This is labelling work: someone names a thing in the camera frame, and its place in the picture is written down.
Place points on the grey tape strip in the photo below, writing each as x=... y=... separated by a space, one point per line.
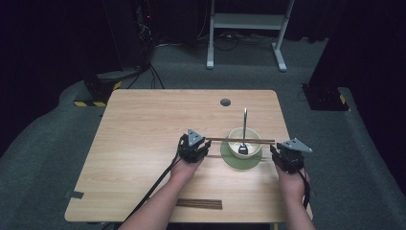
x=75 y=194

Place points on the person's left hand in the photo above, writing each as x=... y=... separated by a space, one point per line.
x=185 y=171

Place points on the white metal stand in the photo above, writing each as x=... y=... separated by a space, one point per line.
x=249 y=21

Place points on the brown wooden chopstick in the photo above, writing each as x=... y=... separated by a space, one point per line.
x=261 y=141
x=223 y=139

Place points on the black round table grommet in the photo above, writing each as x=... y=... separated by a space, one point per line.
x=225 y=102

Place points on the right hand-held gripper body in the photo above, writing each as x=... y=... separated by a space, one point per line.
x=291 y=156

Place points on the row of brown chopsticks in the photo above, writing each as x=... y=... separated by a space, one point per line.
x=199 y=203

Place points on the person's right hand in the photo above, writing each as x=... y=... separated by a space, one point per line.
x=293 y=187

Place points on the black stand base striped tape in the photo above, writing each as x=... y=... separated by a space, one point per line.
x=325 y=97
x=102 y=86

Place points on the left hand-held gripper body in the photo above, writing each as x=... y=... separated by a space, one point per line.
x=194 y=150

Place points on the green round saucer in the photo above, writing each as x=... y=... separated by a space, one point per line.
x=242 y=163

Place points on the cream ceramic bowl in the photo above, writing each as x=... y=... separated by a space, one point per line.
x=252 y=151

